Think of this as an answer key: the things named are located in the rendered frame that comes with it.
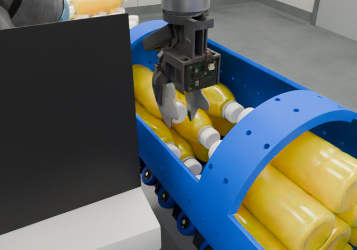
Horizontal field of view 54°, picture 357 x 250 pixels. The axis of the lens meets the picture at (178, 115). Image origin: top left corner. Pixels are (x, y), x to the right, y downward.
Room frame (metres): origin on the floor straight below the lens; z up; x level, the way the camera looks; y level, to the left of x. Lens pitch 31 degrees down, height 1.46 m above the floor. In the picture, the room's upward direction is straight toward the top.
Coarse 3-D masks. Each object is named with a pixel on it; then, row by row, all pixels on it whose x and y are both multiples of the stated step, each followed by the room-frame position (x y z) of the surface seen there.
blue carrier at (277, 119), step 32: (224, 64) 0.73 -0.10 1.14; (256, 64) 0.58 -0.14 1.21; (256, 96) 0.65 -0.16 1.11; (288, 96) 0.41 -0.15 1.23; (320, 96) 0.43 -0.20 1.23; (256, 128) 0.36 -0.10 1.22; (288, 128) 0.35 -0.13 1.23; (320, 128) 0.51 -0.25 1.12; (352, 128) 0.44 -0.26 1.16; (160, 160) 0.43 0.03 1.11; (224, 160) 0.35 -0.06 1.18; (256, 160) 0.32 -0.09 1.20; (192, 192) 0.36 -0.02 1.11; (224, 192) 0.32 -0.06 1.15; (224, 224) 0.29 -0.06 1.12
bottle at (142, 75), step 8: (136, 64) 0.73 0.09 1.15; (136, 72) 0.69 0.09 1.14; (144, 72) 0.68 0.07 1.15; (152, 72) 0.69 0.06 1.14; (136, 80) 0.66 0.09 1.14; (144, 80) 0.65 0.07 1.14; (136, 88) 0.65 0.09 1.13; (144, 88) 0.63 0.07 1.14; (136, 96) 0.65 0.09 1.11; (144, 96) 0.61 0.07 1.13; (152, 96) 0.59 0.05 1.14; (176, 96) 0.59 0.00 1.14; (144, 104) 0.61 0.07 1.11; (152, 104) 0.59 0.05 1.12; (152, 112) 0.59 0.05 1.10
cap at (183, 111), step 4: (180, 104) 0.56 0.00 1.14; (180, 108) 0.56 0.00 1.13; (184, 108) 0.56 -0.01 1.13; (180, 112) 0.56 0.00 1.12; (184, 112) 0.56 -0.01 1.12; (180, 116) 0.56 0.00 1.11; (184, 116) 0.56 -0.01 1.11; (172, 120) 0.55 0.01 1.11; (176, 120) 0.55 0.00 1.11; (180, 120) 0.56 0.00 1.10
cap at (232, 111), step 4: (232, 104) 0.59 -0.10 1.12; (236, 104) 0.58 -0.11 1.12; (228, 108) 0.58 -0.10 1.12; (232, 108) 0.58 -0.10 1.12; (236, 108) 0.58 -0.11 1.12; (240, 108) 0.58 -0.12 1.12; (224, 112) 0.58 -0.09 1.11; (228, 112) 0.57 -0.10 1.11; (232, 112) 0.57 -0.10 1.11; (236, 112) 0.58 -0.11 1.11; (240, 112) 0.58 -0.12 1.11; (228, 116) 0.57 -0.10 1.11; (232, 116) 0.57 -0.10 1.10; (236, 116) 0.58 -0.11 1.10; (228, 120) 0.57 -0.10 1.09; (232, 120) 0.57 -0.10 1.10; (236, 120) 0.58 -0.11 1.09
